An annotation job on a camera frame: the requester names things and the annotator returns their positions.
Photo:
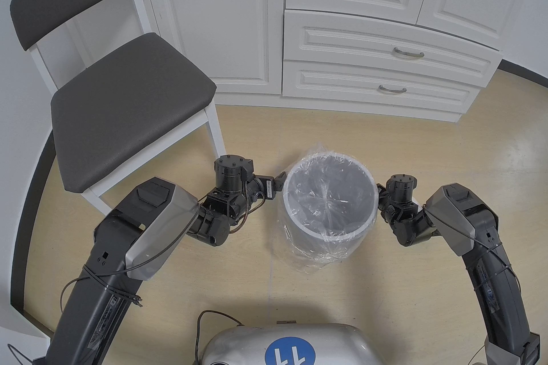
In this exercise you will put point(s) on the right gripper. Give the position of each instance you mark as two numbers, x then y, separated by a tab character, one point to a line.
384	196

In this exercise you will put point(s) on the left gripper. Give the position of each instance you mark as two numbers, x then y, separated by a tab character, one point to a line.
269	188

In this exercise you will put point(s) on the white trash bin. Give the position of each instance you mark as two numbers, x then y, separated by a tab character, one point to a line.
317	245

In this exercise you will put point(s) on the clear plastic bag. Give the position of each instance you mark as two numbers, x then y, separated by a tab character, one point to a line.
312	260

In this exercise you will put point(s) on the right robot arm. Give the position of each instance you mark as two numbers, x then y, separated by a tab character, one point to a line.
462	218

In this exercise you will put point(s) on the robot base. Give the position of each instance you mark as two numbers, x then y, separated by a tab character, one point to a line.
342	342

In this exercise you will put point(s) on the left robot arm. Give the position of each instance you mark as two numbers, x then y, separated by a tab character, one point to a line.
150	218

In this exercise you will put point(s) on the white chair grey cushions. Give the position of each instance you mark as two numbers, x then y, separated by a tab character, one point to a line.
128	98

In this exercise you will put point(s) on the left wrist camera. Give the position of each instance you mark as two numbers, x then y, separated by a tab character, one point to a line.
249	174

